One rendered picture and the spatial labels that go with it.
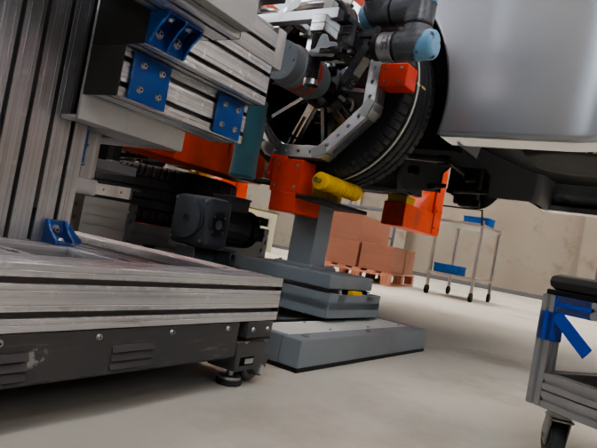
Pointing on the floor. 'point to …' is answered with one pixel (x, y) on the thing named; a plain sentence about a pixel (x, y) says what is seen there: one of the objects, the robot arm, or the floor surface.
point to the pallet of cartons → (368, 250)
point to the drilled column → (76, 211)
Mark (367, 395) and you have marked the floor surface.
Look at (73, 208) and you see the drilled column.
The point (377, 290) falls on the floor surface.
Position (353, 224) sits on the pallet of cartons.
